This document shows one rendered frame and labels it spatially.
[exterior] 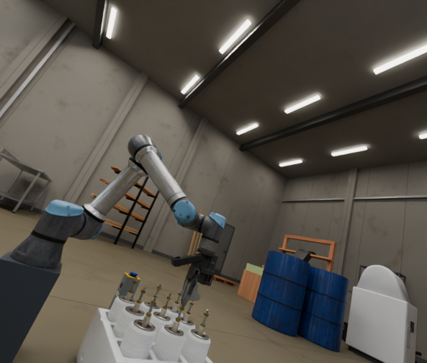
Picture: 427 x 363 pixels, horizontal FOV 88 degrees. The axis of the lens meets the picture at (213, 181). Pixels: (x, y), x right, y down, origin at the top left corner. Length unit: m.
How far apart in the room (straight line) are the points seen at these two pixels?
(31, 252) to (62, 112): 7.84
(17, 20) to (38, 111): 2.77
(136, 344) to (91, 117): 8.16
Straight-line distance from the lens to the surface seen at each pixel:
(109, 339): 0.95
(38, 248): 1.00
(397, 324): 4.57
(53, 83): 9.06
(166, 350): 0.94
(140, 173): 1.09
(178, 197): 0.83
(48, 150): 8.39
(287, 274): 3.43
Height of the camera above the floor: 0.52
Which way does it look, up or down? 18 degrees up
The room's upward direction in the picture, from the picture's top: 21 degrees clockwise
